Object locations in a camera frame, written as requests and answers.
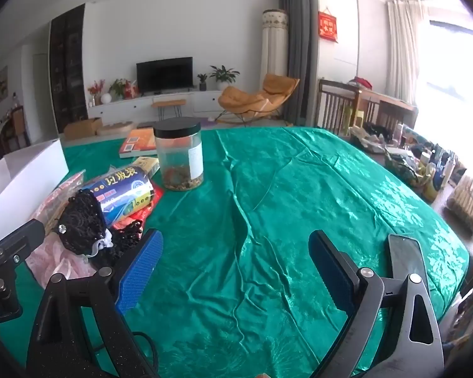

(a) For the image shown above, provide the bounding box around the pink mesh cloth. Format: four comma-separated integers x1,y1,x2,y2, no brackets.
26,238,103,288

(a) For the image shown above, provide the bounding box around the white curtain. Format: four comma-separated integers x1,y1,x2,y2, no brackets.
386,0,426,107

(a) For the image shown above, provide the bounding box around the brown cardboard box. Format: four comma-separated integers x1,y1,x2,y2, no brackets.
63,117,103,141

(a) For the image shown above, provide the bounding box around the small yellow box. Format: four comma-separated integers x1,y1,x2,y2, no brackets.
132,156,160,178

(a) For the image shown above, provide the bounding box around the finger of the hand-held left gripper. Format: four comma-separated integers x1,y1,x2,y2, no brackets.
0,218,46,280

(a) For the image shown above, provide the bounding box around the white cardboard box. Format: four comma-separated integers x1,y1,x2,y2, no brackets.
0,139,69,255

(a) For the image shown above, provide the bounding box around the covered standing air conditioner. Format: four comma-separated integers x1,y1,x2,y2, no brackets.
259,8,288,87

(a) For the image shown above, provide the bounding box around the orange book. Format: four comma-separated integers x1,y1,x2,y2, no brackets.
118,128,160,159

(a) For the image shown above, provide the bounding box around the green potted plant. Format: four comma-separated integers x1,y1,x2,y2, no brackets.
209,65,241,91

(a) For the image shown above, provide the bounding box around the grey curtain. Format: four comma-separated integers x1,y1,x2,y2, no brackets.
279,0,320,129

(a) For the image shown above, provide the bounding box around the black smartphone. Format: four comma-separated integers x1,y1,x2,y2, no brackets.
387,234,430,296

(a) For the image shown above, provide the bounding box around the clear jar with black lid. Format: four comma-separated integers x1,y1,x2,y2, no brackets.
154,117,204,192

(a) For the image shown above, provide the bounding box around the small wooden side table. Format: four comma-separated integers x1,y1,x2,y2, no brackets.
150,100,187,121

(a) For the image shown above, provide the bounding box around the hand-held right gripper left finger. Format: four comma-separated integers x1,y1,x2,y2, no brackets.
26,228,164,378

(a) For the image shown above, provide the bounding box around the black lace cloth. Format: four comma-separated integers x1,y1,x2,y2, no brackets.
57,189,144,262

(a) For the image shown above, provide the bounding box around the black television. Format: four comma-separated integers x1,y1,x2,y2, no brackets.
136,57,194,93

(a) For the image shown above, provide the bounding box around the vase with red flowers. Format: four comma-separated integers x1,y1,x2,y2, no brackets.
87,79,106,106

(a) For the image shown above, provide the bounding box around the green satin tablecloth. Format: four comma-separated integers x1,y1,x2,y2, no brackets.
0,126,470,378

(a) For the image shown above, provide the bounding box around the cluster of bottles and jars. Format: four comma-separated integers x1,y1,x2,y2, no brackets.
418,142,468,201

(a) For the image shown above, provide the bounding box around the red wall hanging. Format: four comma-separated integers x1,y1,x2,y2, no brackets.
318,8,339,43

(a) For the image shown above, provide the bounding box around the plant with red flowers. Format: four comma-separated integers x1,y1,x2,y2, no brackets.
108,78,138,100

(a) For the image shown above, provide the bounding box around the clear bag of wooden sticks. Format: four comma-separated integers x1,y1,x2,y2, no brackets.
29,170,86,225

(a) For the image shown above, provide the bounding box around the blue yellow trash bag roll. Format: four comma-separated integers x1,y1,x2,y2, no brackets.
81,165,156,225

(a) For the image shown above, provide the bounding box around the orange lounge chair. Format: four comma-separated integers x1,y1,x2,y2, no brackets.
215,73,300,127

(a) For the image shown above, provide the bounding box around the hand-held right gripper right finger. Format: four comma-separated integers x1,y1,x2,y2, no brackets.
308,230,446,378

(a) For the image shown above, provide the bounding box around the dark tall cabinet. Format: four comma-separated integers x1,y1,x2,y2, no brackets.
49,4,88,135

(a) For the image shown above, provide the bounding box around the red foil packet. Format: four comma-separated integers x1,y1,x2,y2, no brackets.
114,183,164,229

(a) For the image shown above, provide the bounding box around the white television cabinet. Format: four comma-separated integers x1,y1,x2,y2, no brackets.
87,89,237,127

